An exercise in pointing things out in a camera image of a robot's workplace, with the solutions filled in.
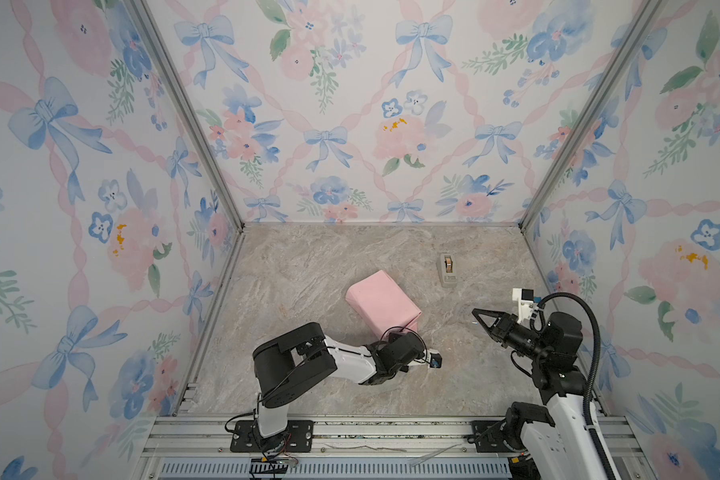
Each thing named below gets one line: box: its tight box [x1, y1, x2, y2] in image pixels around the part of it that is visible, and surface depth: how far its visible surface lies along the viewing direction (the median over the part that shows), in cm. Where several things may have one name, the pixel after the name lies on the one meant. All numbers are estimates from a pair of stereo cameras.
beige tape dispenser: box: [438, 252, 458, 287], surface depth 105 cm
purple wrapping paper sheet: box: [345, 270, 422, 339], surface depth 92 cm
